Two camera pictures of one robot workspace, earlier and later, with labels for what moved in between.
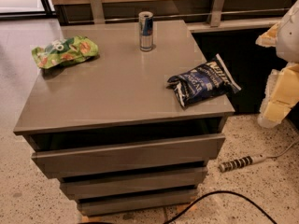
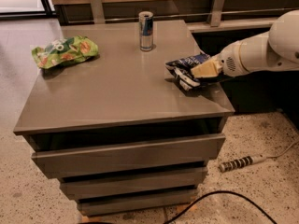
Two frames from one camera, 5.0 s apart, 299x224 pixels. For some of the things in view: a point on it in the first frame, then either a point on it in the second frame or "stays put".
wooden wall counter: (192, 3) stays put
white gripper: (289, 36) -> (228, 60)
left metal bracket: (97, 9) stays put
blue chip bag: (203, 83) -> (182, 69)
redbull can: (146, 31) stays put
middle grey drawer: (92, 186) stays put
